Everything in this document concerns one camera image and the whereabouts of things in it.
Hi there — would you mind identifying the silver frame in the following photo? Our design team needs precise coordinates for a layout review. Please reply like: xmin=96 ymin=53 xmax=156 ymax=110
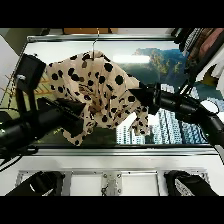
xmin=14 ymin=169 xmax=210 ymax=197

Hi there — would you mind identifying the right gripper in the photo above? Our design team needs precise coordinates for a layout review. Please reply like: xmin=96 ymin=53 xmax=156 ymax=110
xmin=128 ymin=82 xmax=162 ymax=115

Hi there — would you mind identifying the heap of clothes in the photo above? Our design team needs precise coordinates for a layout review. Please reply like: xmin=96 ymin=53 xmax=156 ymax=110
xmin=170 ymin=27 xmax=224 ymax=80

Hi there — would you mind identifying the beige black-dotted shirt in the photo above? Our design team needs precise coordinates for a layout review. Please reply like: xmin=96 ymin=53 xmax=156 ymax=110
xmin=44 ymin=49 xmax=152 ymax=147

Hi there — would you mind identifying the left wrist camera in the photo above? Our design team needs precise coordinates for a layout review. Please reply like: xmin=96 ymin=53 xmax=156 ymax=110
xmin=14 ymin=54 xmax=47 ymax=114

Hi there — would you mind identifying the brown clothes hanger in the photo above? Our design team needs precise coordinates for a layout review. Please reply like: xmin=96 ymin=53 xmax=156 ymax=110
xmin=90 ymin=29 xmax=102 ymax=58

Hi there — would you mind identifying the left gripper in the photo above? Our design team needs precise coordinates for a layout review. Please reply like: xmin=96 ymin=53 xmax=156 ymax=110
xmin=38 ymin=96 xmax=87 ymax=138

